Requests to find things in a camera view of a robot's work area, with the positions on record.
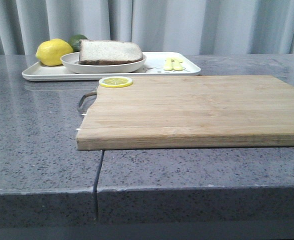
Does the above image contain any white bear-print tray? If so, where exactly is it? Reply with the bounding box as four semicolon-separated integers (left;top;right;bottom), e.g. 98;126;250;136
22;52;201;82

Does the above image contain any yellow lemon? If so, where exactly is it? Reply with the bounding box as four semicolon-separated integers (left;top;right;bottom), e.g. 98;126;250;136
35;38;74;67

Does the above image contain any lemon slice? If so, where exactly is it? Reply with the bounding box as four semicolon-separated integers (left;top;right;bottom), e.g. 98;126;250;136
99;76;133;88

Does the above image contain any green lime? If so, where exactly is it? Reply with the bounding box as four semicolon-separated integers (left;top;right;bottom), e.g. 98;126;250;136
68;34;88;52

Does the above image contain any white bread slice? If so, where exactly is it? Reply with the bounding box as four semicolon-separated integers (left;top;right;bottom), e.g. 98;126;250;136
78;39;143;66

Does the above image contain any wooden cutting board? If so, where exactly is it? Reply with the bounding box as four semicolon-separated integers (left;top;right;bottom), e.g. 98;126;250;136
76;75;294;151

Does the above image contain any grey curtain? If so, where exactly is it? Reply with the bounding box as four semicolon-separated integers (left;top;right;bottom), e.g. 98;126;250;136
0;0;294;55

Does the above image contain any yellow plastic knife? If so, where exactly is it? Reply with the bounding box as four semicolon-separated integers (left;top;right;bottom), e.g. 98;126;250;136
171;57;184;71

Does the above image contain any white round plate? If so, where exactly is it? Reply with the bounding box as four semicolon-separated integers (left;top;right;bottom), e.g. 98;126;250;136
60;52;147;74

